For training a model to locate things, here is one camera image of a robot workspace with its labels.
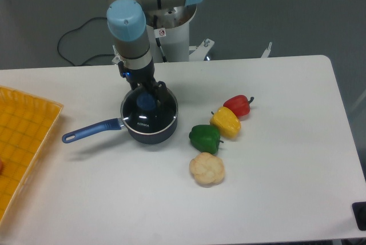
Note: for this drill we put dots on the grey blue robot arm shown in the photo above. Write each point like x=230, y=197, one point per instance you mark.
x=145, y=31

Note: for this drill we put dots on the glass lid blue knob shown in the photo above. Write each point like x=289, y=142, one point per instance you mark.
x=141, y=113

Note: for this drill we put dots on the yellow woven basket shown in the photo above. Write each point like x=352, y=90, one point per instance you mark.
x=26, y=122

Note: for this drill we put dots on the green bell pepper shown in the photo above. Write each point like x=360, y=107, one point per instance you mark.
x=205, y=138

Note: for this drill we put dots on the red bell pepper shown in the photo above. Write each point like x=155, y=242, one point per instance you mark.
x=239, y=105

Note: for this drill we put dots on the black table corner device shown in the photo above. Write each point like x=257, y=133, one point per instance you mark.
x=359, y=211

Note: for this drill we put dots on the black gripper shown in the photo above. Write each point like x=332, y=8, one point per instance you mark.
x=145, y=77

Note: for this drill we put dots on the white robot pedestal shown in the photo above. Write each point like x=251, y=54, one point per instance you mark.
x=169, y=32

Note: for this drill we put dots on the dark blue saucepan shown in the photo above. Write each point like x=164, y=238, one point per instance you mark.
x=114, y=125

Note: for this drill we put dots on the yellow bell pepper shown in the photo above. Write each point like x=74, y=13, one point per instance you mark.
x=227, y=122

